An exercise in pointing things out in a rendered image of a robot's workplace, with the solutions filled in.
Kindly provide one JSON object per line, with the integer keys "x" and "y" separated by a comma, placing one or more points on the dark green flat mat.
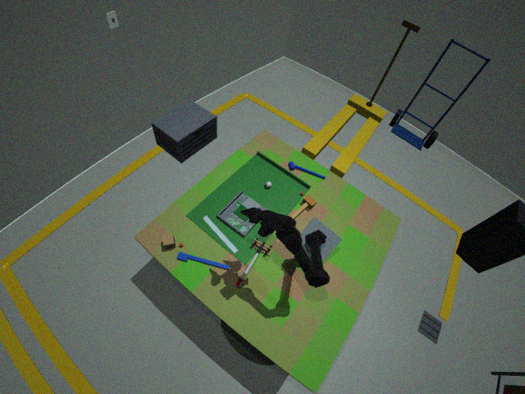
{"x": 251, "y": 178}

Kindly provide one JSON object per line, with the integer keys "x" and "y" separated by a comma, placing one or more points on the pale blue flat bar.
{"x": 223, "y": 237}

